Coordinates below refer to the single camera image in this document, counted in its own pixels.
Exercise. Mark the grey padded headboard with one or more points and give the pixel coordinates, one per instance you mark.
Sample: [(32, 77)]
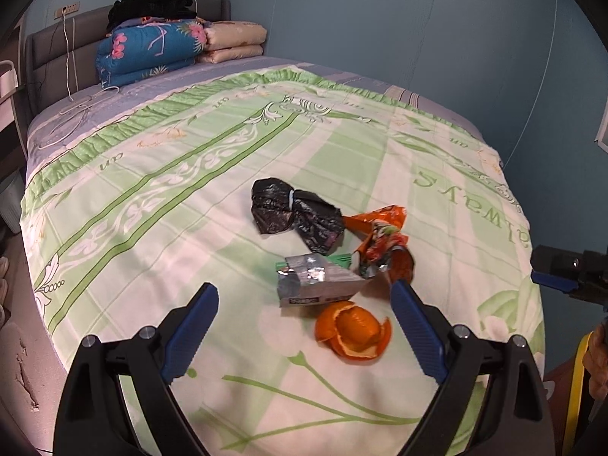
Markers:
[(60, 60)]

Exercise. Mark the small grey waste bin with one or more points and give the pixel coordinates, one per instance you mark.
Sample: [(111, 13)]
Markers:
[(12, 190)]

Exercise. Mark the beige folded blanket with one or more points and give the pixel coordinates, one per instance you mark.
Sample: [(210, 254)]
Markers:
[(232, 40)]

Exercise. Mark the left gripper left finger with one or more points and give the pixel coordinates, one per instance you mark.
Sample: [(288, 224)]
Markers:
[(156, 356)]

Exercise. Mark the grey silver carton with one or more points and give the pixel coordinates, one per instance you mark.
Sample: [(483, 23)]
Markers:
[(313, 280)]

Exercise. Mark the person's right hand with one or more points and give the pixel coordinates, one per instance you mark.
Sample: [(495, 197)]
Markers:
[(595, 363)]

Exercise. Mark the bed with lavender sheet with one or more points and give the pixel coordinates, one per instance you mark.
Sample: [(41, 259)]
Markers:
[(58, 127)]

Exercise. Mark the black clothing pile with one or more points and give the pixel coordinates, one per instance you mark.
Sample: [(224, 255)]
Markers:
[(125, 10)]

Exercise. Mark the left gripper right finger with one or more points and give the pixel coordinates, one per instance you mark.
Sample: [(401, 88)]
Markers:
[(450, 354)]

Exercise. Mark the orange peel large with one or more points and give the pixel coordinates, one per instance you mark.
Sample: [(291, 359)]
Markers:
[(352, 332)]

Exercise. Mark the green white floral quilt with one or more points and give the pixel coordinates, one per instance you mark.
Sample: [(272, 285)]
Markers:
[(130, 221)]

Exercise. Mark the black plastic bag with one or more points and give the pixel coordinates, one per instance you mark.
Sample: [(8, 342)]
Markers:
[(277, 207)]

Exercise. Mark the white desk lamp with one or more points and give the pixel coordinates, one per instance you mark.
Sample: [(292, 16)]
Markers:
[(8, 79)]

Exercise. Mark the orange snack wrapper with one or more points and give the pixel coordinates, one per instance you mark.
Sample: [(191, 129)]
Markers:
[(384, 248)]

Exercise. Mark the blue floral folded blanket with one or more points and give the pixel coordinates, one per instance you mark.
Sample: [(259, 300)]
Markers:
[(130, 54)]

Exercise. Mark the wall power socket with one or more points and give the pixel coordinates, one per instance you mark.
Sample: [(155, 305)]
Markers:
[(66, 10)]

